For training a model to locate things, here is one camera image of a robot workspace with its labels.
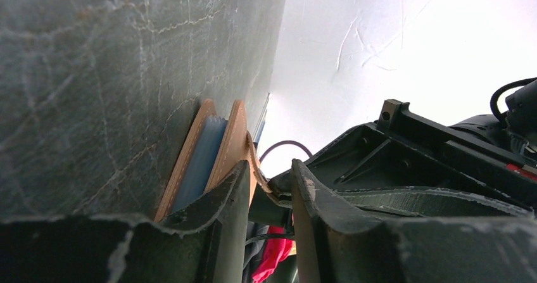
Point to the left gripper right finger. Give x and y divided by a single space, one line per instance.
338 242

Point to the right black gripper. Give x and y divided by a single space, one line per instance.
408 165

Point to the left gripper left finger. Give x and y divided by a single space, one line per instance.
203 242

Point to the brown leather card holder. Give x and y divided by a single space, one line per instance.
213 146

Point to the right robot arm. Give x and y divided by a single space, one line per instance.
513 113

